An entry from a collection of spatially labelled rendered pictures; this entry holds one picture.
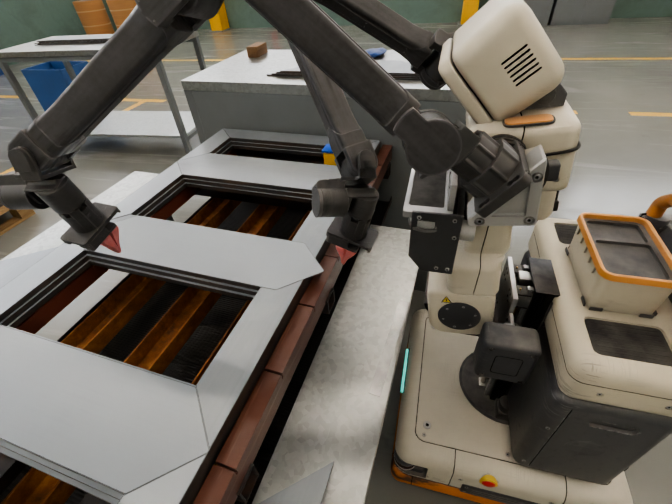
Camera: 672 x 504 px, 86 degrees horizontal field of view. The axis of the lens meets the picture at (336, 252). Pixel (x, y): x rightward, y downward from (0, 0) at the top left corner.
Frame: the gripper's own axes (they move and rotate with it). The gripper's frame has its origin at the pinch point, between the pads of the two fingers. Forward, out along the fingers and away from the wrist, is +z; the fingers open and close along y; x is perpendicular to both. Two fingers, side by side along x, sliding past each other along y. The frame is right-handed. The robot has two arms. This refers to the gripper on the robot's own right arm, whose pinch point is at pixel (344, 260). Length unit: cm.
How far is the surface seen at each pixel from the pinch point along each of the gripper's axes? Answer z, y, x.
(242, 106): 14, -74, 79
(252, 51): 4, -93, 119
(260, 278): 10.0, -17.6, -6.9
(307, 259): 7.5, -9.5, 2.8
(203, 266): 14.4, -33.7, -7.2
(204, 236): 16.1, -41.0, 3.6
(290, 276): 8.1, -11.0, -4.2
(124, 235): 23, -64, -3
